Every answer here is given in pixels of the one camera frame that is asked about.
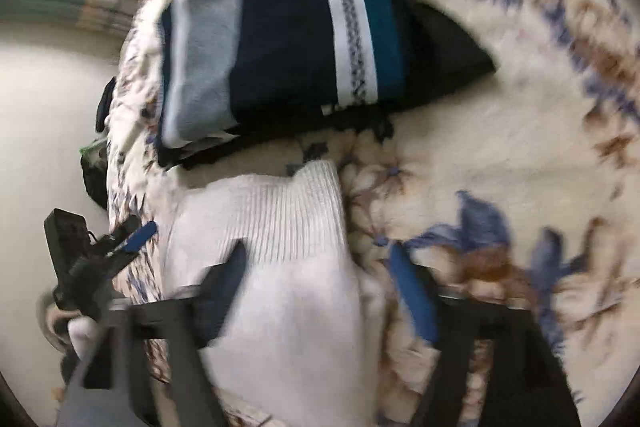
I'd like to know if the folded navy striped sweater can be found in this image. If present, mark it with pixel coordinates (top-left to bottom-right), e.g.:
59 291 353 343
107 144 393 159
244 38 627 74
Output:
157 0 496 170

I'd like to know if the dark cap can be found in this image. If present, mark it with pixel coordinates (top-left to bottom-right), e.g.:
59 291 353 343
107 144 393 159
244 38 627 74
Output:
96 76 117 132

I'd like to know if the teal window curtain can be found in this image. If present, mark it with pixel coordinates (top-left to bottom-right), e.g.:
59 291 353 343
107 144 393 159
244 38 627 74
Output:
0 0 138 38

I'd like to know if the person's left hand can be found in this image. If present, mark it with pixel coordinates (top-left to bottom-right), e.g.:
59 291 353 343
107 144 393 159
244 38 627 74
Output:
67 316 103 360

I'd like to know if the floral bed blanket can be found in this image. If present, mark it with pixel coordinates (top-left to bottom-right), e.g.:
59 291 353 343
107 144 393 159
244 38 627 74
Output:
105 0 640 427

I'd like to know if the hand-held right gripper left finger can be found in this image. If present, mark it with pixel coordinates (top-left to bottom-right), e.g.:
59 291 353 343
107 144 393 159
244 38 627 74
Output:
82 239 248 427

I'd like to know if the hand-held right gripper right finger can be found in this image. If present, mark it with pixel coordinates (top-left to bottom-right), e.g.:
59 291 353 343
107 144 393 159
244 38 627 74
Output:
389 241 583 427

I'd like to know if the white knit sweater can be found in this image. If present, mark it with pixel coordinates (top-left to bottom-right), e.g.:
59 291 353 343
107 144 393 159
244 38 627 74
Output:
165 159 391 427

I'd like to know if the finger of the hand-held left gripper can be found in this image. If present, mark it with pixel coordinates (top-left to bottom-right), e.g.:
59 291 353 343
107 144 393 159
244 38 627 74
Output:
92 214 143 244
107 221 158 275

